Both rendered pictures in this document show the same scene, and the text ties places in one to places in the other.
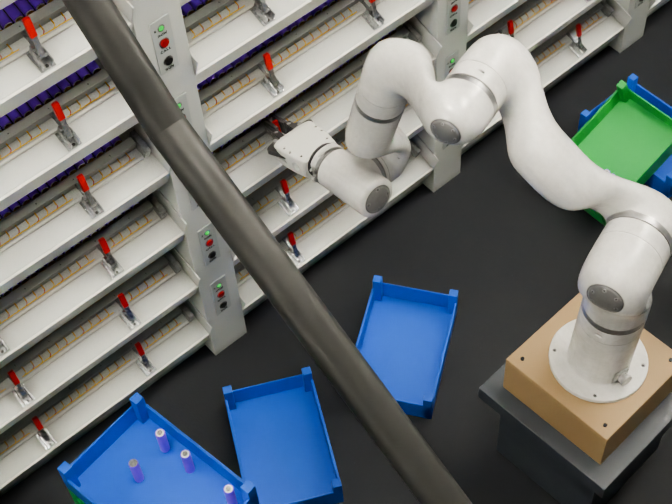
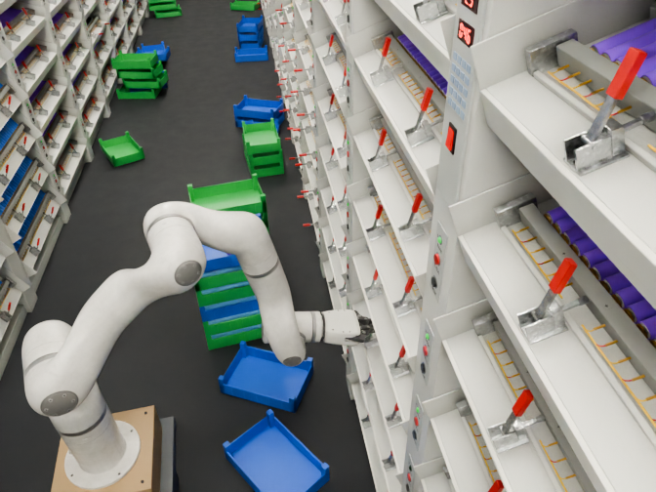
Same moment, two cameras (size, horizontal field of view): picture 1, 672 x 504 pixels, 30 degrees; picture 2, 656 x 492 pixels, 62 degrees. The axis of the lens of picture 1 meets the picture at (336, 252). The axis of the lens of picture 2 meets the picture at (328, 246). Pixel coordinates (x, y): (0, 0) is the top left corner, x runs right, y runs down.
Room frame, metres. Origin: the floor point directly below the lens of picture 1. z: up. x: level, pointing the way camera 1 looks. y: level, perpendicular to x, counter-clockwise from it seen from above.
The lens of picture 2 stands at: (2.13, -0.91, 1.67)
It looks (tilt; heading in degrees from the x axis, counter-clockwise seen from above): 37 degrees down; 119
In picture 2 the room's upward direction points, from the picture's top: 1 degrees counter-clockwise
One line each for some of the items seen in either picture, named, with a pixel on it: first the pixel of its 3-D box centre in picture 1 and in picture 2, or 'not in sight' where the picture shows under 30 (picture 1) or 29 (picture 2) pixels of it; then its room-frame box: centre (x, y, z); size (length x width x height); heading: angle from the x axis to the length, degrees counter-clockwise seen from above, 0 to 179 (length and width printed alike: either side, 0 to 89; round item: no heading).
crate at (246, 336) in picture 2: not in sight; (239, 318); (0.99, 0.35, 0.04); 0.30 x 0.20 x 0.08; 46
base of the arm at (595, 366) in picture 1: (605, 334); (93, 434); (1.21, -0.49, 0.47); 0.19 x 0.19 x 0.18
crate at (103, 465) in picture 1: (158, 486); (227, 242); (0.99, 0.35, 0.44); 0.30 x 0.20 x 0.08; 46
